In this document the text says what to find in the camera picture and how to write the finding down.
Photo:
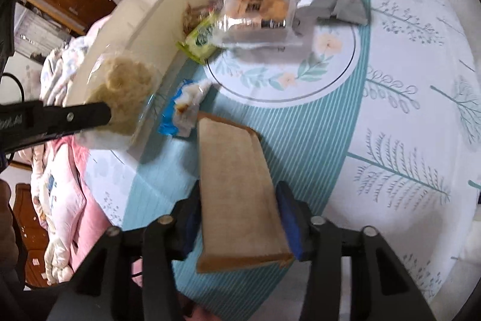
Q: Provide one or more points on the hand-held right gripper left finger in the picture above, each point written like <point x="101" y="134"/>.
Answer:
<point x="189" y="223"/>

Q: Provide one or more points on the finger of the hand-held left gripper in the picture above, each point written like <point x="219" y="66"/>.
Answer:
<point x="79" y="118"/>

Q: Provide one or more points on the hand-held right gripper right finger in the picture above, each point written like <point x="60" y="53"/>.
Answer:
<point x="289" y="223"/>

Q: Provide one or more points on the tan bread slice packet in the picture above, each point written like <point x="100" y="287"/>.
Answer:
<point x="236" y="193"/>

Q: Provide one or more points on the clear bag of puffed snacks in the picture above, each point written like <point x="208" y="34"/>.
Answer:
<point x="120" y="80"/>

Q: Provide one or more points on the white plastic storage box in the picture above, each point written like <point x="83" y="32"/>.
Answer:
<point x="150" y="12"/>

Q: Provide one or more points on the pink printed blanket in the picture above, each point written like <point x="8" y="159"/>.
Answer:
<point x="64" y="193"/>

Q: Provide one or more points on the blue snack packet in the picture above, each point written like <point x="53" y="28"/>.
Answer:
<point x="180" y="106"/>

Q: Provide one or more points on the green snack packet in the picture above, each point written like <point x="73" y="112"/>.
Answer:
<point x="201" y="39"/>

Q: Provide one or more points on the brown snack packet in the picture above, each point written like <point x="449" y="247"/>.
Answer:
<point x="191" y="18"/>

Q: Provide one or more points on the teal floral printed tablecloth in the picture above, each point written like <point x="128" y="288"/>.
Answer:
<point x="394" y="99"/>

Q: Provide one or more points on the clear cookie packet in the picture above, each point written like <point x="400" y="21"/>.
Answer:
<point x="259" y="5"/>

